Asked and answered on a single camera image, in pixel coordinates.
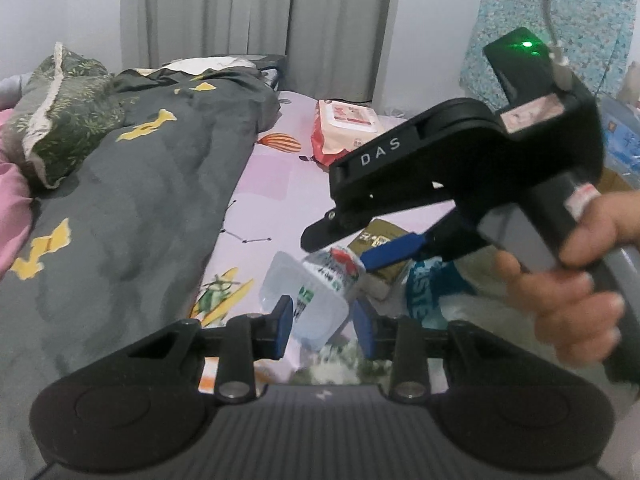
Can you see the person's right hand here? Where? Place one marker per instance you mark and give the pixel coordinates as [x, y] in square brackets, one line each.
[570, 310]

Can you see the blue floral cloth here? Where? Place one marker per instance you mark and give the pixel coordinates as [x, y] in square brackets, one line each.
[590, 10]

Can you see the pale blue printed package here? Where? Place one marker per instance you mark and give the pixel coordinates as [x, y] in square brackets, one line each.
[622, 135]

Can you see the blue white packet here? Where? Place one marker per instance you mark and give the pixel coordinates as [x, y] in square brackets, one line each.
[425, 290]

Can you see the pink cloth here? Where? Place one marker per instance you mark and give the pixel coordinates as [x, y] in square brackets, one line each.
[12, 200]

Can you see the brown tissue pack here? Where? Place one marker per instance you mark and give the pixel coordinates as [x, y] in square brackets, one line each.
[386, 229]

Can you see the pink printed bed sheet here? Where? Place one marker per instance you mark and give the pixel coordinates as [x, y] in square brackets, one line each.
[270, 180]

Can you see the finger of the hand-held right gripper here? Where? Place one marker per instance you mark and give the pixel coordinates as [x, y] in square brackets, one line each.
[325, 232]
[392, 251]

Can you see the red white wet wipes pack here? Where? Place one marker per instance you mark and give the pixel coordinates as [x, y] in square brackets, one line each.
[340, 130]

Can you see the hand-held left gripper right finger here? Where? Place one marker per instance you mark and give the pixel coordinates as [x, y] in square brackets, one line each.
[364, 335]

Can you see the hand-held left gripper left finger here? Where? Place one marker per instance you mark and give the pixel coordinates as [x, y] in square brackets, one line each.
[281, 330]

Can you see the brown cardboard box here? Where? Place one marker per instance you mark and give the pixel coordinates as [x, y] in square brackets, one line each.
[620, 181]

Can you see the grey duvet yellow print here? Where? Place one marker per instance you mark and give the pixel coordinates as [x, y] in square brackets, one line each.
[125, 210]

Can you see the green white printed packet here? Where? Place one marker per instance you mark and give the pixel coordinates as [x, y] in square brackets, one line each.
[335, 367]

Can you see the white cloth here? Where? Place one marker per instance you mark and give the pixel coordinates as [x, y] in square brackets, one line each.
[210, 64]

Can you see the grey curtain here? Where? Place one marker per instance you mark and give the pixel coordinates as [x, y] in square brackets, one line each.
[225, 10]

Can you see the green leaf print pillow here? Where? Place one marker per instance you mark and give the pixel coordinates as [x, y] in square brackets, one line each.
[65, 110]

